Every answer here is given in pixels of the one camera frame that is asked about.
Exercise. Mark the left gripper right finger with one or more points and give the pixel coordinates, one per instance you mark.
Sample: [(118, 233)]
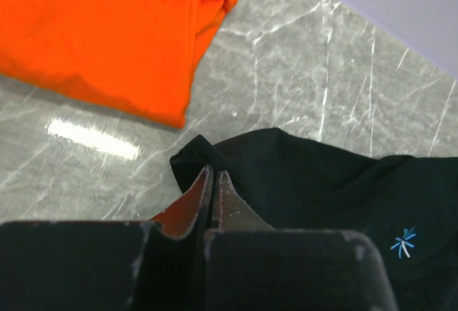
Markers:
[(251, 266)]

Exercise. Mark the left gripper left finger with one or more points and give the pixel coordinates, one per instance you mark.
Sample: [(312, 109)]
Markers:
[(118, 265)]

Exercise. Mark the black t-shirt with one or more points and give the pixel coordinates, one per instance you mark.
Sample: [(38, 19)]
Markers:
[(406, 205)]

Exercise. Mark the folded orange t-shirt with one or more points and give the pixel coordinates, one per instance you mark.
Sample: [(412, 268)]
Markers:
[(137, 56)]

